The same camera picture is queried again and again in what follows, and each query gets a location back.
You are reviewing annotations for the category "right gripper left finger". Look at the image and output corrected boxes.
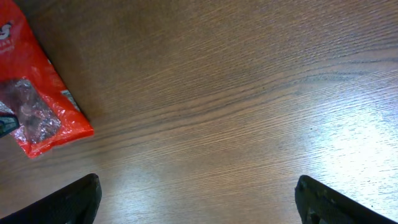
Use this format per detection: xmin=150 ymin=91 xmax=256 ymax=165
xmin=1 ymin=174 xmax=102 ymax=224

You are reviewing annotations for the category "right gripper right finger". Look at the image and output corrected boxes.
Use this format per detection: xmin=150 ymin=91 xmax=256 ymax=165
xmin=295 ymin=175 xmax=395 ymax=224

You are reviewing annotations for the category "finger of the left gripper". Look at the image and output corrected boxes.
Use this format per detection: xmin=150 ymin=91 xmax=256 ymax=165
xmin=0 ymin=113 xmax=20 ymax=138

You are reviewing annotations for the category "red candy bag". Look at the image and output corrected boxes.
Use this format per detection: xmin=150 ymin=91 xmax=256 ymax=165
xmin=1 ymin=0 xmax=94 ymax=159

